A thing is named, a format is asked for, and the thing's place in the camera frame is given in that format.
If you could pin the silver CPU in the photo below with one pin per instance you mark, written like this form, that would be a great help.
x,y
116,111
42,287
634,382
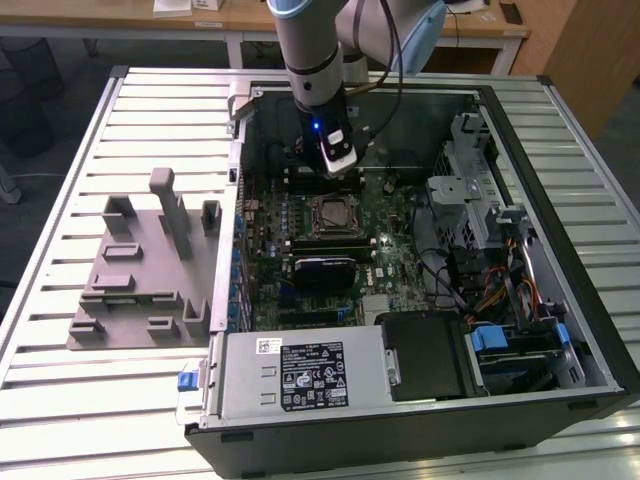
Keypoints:
x,y
336,215

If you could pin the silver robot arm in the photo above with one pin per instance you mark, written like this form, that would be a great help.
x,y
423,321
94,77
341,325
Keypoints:
x,y
310,45

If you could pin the coin cell battery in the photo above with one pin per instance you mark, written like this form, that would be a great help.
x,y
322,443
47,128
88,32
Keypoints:
x,y
388,186

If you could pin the blue plastic slot clip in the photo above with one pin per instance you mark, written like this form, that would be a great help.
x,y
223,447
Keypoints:
x,y
235,258
239,223
234,290
232,316

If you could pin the black graphics card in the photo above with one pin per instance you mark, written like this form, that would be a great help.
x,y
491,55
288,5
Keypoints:
x,y
325,272

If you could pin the wooden desk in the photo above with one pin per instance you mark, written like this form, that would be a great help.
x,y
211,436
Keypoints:
x,y
250,20

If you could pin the metal drive cage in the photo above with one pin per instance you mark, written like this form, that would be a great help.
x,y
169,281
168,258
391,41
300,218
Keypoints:
x,y
452,192

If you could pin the small white box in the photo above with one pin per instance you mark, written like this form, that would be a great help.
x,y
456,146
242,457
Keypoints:
x,y
207,4

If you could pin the blue board connector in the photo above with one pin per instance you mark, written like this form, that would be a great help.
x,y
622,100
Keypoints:
x,y
343,314

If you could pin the silver chipset heatsink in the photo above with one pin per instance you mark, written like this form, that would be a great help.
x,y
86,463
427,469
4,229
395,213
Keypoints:
x,y
376,305

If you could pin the black expansion slot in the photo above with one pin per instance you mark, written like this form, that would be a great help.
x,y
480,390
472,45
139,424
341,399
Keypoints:
x,y
307,317

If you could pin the green motherboard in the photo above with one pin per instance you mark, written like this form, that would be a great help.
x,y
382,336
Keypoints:
x,y
405,300

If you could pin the white paper box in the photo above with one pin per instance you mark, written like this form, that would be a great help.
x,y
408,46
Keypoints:
x,y
172,6

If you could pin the grey parts rack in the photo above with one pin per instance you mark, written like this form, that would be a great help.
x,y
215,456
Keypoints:
x,y
155,280

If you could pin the black phone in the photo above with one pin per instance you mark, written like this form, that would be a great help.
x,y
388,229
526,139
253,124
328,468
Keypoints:
x,y
511,12

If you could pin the silver power supply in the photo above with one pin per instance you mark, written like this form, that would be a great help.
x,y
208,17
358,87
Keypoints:
x,y
240,370

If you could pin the hard disk in blue carrier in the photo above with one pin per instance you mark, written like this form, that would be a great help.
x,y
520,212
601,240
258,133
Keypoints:
x,y
487,340

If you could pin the blue release latch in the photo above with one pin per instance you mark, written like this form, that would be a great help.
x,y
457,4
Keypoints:
x,y
187,380

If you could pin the dark office chair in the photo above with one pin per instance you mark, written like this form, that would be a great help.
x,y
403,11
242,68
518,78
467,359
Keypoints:
x,y
25,110

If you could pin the wooden cabinet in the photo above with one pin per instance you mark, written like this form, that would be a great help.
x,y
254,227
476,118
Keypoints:
x,y
590,55

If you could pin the black PC case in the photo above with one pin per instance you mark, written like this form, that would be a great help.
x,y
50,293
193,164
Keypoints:
x,y
300,445

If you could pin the small blue clip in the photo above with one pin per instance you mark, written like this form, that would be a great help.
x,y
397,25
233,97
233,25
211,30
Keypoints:
x,y
562,335

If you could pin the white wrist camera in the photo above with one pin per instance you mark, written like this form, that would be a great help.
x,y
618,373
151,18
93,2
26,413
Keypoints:
x,y
340,160

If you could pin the grey plastic bracket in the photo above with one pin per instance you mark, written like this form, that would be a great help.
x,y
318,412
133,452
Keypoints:
x,y
505,215

